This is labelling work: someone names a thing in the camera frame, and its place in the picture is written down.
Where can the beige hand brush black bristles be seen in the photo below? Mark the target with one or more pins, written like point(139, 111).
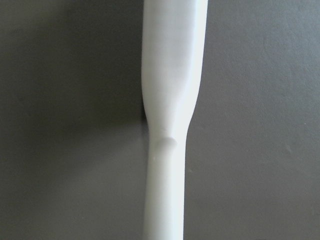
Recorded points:
point(173, 39)

